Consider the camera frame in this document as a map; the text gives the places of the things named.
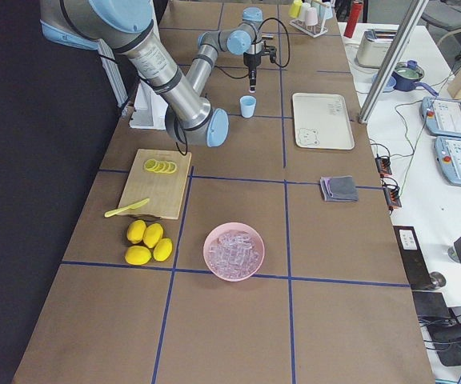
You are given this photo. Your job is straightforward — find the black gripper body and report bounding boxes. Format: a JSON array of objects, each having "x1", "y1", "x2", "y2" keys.
[{"x1": 243, "y1": 53, "x2": 261, "y2": 78}]

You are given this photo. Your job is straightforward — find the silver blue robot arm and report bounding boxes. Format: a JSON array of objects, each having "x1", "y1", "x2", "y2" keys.
[{"x1": 40, "y1": 0, "x2": 266, "y2": 147}]

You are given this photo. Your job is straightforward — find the light blue plastic cup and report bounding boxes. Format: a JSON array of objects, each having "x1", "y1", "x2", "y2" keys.
[{"x1": 239, "y1": 95, "x2": 256, "y2": 118}]

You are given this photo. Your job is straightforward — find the yellow plastic cup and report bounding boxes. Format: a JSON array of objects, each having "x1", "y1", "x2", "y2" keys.
[{"x1": 289, "y1": 0, "x2": 303, "y2": 19}]

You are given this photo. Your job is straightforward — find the pink plastic cup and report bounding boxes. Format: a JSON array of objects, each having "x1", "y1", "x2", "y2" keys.
[{"x1": 304, "y1": 7, "x2": 319, "y2": 27}]

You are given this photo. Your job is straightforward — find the white plastic cup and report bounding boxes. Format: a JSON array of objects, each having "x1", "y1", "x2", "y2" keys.
[{"x1": 297, "y1": 2, "x2": 311, "y2": 22}]

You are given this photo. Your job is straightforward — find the pink bowl with ice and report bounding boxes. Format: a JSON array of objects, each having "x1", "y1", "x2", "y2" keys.
[{"x1": 203, "y1": 222, "x2": 265, "y2": 282}]

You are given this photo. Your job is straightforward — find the cream bear serving tray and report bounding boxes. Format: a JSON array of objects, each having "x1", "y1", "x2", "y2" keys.
[{"x1": 292, "y1": 93, "x2": 355, "y2": 150}]

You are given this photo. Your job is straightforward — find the red cylinder bottle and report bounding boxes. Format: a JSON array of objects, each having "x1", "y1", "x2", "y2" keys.
[{"x1": 343, "y1": 0, "x2": 363, "y2": 38}]

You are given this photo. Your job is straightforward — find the cream toaster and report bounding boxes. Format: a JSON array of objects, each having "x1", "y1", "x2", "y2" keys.
[{"x1": 356, "y1": 29, "x2": 397, "y2": 69}]

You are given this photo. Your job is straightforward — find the lemon slices row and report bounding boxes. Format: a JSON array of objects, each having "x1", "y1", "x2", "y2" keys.
[{"x1": 143, "y1": 158, "x2": 178, "y2": 174}]

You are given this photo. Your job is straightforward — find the bamboo cutting board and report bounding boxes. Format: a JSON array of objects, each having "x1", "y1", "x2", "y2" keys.
[{"x1": 118, "y1": 149, "x2": 191, "y2": 219}]

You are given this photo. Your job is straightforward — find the blue bowl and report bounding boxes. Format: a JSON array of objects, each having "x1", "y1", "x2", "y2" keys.
[{"x1": 383, "y1": 76, "x2": 396, "y2": 93}]

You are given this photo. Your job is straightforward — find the grey folded cloth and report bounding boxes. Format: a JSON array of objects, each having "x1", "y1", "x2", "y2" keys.
[{"x1": 320, "y1": 175, "x2": 359, "y2": 202}]

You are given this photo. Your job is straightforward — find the yellow plastic knife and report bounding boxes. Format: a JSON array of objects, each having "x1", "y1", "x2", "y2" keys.
[{"x1": 103, "y1": 198, "x2": 150, "y2": 218}]

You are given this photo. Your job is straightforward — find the yellow lemon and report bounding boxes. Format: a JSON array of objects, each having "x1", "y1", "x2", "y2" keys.
[
  {"x1": 142, "y1": 222, "x2": 164, "y2": 248},
  {"x1": 126, "y1": 219, "x2": 146, "y2": 244},
  {"x1": 153, "y1": 238, "x2": 173, "y2": 262},
  {"x1": 125, "y1": 245, "x2": 152, "y2": 266}
]

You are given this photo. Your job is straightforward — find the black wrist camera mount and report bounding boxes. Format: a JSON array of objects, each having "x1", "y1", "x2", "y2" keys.
[{"x1": 261, "y1": 34, "x2": 277, "y2": 64}]

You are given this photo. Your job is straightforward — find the white wire cup rack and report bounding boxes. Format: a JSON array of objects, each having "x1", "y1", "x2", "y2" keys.
[{"x1": 289, "y1": 0, "x2": 333, "y2": 38}]

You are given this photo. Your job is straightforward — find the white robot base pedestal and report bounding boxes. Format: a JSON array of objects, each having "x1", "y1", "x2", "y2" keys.
[{"x1": 130, "y1": 80, "x2": 168, "y2": 130}]

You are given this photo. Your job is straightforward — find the aluminium frame post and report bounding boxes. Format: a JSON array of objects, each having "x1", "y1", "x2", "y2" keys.
[{"x1": 358, "y1": 0, "x2": 429, "y2": 124}]

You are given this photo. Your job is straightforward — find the blue saucepan with handle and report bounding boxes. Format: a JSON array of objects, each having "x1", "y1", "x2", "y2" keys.
[{"x1": 392, "y1": 60, "x2": 438, "y2": 96}]

